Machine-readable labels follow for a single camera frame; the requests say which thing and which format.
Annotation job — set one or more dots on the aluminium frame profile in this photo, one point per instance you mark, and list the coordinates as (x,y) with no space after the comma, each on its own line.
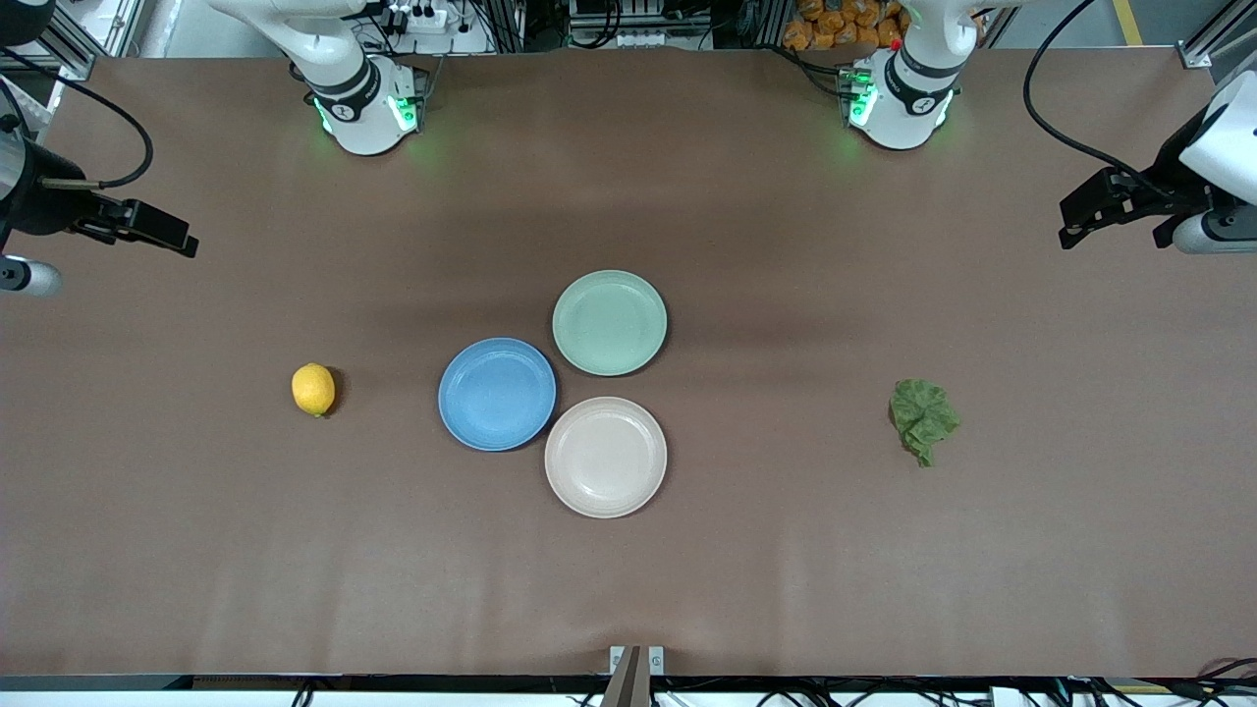
(59,34)
(1218,34)

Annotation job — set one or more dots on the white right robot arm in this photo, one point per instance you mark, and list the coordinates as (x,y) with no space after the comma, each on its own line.
(363,110)

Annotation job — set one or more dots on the white power strip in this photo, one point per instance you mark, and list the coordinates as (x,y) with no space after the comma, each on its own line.
(420,17)

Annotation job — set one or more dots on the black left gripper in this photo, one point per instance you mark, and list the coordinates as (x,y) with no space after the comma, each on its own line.
(1171,183)

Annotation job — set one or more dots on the blue plate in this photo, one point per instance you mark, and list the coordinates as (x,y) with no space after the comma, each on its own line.
(497,394)

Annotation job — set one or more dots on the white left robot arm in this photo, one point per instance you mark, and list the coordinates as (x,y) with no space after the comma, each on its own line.
(903,108)

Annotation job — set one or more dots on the green plate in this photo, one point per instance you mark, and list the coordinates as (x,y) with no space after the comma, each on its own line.
(609,322)

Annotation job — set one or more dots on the beige plate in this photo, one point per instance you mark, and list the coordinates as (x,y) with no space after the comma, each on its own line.
(606,457)

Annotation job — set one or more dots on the bag of oranges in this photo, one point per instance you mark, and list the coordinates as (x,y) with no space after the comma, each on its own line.
(845,25)

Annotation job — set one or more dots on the green lettuce leaf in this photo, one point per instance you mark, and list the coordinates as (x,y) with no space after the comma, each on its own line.
(922,414)

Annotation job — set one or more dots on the yellow lemon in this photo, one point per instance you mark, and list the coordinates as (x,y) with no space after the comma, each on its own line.
(313,389)

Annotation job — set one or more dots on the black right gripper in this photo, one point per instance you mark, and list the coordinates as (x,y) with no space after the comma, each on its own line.
(41,207)

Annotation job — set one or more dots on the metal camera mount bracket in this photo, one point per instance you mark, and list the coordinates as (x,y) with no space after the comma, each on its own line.
(636,673)

